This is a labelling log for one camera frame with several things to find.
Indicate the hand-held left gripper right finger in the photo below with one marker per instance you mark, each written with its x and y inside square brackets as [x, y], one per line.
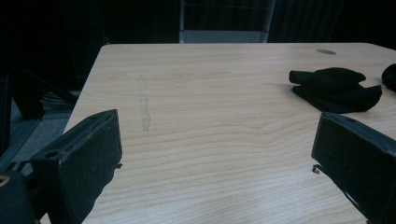
[358, 155]

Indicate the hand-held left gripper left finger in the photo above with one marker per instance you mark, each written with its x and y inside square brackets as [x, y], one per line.
[77, 161]

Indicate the black sock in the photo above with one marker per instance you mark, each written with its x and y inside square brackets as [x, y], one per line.
[390, 77]
[336, 90]

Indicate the black metal stand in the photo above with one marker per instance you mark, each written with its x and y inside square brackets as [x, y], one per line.
[28, 104]

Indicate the white metal table frame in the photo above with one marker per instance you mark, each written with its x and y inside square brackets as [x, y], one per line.
[218, 36]

